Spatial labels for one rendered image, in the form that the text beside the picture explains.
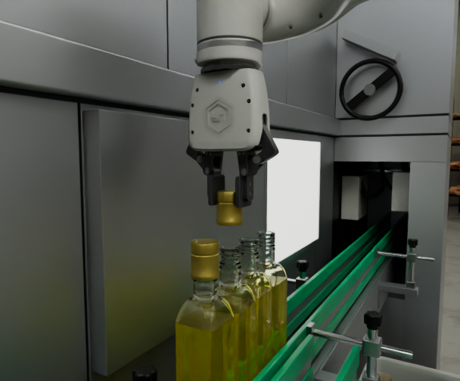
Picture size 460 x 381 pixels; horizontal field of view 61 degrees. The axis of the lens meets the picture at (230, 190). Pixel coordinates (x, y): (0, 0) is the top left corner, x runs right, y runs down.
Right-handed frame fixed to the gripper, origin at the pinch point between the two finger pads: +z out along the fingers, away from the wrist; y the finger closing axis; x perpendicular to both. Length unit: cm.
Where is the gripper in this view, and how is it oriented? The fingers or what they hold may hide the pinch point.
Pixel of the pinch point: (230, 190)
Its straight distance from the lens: 51.6
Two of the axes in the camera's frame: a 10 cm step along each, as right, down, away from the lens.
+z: 0.0, 10.0, 1.0
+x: 5.2, -0.8, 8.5
